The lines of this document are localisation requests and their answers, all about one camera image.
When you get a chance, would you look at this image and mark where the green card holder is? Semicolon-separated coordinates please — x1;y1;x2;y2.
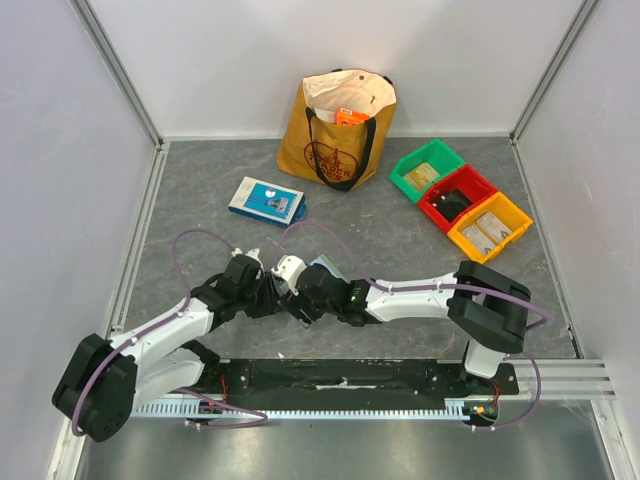
309;254;347;281

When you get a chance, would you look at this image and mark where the gold credit card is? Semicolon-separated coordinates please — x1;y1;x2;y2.
403;162;440;191

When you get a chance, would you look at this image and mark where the black credit card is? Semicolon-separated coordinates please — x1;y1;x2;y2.
433;189;472;222

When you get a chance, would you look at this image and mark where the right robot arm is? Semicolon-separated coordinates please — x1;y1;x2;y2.
271;255;531;394

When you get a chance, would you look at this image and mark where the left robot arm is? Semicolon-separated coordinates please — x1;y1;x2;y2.
52;251;288;442

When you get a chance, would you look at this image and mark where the silver card in yellow bin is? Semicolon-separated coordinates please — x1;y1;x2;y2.
476;211;512;244

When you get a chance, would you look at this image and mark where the blue white product box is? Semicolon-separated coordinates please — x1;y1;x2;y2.
228;177;307;228

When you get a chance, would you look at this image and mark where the green plastic bin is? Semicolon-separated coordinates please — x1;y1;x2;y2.
389;139;465;204

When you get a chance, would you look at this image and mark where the red plastic bin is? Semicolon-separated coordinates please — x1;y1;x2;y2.
417;164;498;234

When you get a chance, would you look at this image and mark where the brown tote bag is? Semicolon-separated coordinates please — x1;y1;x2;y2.
277;69;397;192

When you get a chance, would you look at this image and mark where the yellow plastic bin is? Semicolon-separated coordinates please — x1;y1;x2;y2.
447;192;533;264

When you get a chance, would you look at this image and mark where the orange box in bag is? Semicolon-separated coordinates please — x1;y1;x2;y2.
335;107;370;126

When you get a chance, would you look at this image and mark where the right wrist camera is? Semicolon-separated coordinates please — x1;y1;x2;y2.
271;255;307;295

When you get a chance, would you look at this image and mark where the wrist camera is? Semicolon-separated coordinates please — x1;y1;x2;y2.
271;255;307;295
231;248;260;261

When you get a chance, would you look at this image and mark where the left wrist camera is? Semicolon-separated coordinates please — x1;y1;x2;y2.
231;248;260;261

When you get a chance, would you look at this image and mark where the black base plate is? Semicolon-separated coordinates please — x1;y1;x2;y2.
195;359;519;398

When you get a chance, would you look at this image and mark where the slotted cable duct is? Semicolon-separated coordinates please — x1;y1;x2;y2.
131;395;470;421

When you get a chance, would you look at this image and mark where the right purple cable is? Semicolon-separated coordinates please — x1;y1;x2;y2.
277;220;551;432

